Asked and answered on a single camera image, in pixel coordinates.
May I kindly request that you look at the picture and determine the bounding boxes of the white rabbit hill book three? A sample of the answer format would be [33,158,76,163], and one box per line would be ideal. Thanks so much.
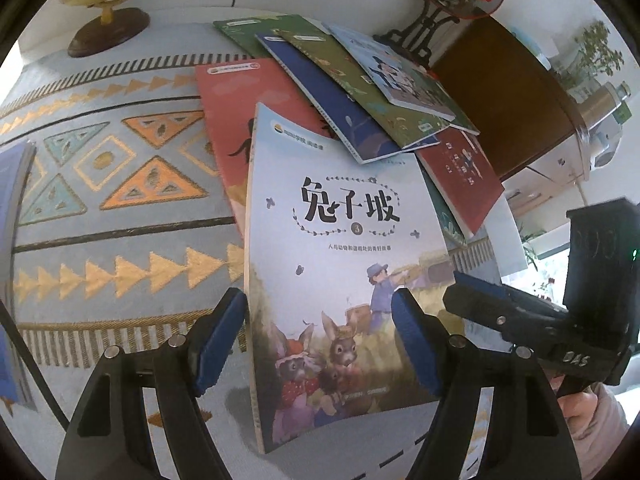
[245,104,454,453]

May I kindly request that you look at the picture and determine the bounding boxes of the olive green book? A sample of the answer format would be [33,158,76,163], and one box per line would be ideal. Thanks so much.
[278,28,450,148]

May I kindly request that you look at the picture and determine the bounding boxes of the blue eagle fable book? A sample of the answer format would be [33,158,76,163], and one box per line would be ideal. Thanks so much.
[256,34,440,165]

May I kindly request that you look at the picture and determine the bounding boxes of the light blue poetry book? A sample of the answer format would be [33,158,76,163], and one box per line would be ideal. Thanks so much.
[323,23,454,122]

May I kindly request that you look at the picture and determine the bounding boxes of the right hand pink sleeve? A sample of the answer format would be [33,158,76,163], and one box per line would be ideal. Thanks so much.
[558,382,629,479]

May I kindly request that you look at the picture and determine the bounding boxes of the dark red fairy tale book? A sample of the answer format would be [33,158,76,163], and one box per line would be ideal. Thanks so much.
[416,127,503,238]

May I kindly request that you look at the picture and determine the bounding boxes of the patterned blue table runner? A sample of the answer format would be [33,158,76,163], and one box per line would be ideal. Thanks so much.
[0,22,501,480]

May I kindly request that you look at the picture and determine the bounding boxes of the green book right side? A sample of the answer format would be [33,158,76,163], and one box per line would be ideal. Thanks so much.
[425,74,480,136]

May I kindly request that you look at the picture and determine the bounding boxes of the dark wooden cabinet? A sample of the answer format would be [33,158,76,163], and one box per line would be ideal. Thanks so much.
[432,18,587,181]

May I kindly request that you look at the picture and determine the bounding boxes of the red orange illustrated book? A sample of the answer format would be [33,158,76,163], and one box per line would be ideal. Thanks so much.
[195,58,331,231]

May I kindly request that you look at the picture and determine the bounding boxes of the potted green plant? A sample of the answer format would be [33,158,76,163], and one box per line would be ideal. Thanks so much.
[554,21,625,90]

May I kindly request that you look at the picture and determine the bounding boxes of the dark green book at back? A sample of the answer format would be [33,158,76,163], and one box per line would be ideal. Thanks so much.
[213,14,324,58]

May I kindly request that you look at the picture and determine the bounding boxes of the black cable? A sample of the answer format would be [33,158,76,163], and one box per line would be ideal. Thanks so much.
[0,299,71,430]

